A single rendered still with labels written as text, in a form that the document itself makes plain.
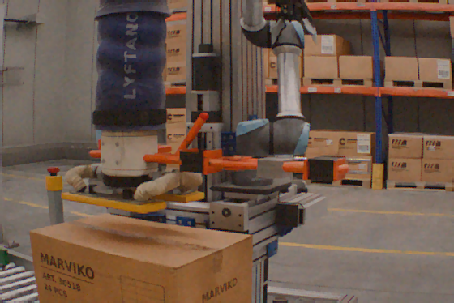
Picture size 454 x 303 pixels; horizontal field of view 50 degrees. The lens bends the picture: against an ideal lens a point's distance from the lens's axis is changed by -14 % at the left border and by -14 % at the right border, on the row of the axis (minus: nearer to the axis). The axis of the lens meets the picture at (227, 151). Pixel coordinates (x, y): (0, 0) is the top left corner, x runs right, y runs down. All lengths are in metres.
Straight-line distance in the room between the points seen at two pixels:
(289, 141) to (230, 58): 0.46
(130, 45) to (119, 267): 0.61
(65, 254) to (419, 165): 7.31
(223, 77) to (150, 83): 0.74
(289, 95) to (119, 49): 0.76
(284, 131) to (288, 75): 0.22
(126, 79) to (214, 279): 0.59
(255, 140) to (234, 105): 0.28
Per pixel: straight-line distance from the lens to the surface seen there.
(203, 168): 1.42
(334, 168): 1.26
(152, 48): 1.55
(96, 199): 1.54
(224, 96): 2.23
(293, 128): 1.99
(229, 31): 2.24
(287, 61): 2.09
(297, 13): 1.72
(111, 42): 1.55
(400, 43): 9.93
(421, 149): 8.46
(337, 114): 10.18
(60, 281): 1.67
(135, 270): 1.42
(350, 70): 8.76
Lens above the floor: 1.34
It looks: 5 degrees down
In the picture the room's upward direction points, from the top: straight up
